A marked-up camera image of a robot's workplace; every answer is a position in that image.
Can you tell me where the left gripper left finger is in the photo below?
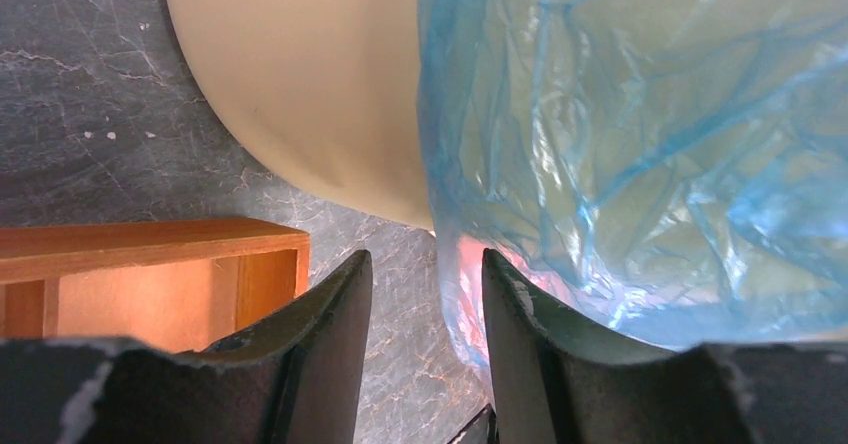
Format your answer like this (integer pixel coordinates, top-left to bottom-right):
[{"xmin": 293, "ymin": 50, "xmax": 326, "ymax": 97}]
[{"xmin": 1, "ymin": 250, "xmax": 373, "ymax": 443}]

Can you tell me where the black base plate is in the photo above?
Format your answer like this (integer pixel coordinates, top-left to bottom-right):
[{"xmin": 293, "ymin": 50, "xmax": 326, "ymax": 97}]
[{"xmin": 449, "ymin": 404, "xmax": 500, "ymax": 444}]

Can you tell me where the pink cloth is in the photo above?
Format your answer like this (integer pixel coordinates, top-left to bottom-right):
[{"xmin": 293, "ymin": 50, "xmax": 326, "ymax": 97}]
[{"xmin": 437, "ymin": 234, "xmax": 730, "ymax": 356}]

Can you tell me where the wooden compartment tray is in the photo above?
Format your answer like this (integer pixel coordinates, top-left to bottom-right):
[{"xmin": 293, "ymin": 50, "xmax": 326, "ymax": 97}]
[{"xmin": 1, "ymin": 218, "xmax": 311, "ymax": 352}]

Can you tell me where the yellow plastic trash bin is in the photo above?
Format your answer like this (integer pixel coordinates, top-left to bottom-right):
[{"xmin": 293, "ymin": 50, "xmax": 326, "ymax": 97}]
[{"xmin": 167, "ymin": 0, "xmax": 435, "ymax": 234}]

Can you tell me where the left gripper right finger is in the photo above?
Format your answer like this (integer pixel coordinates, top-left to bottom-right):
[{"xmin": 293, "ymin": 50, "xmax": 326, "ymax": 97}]
[{"xmin": 481, "ymin": 249, "xmax": 847, "ymax": 443}]

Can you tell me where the blue plastic trash bag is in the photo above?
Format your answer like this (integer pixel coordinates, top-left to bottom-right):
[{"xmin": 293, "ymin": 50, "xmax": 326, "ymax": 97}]
[{"xmin": 418, "ymin": 0, "xmax": 847, "ymax": 342}]

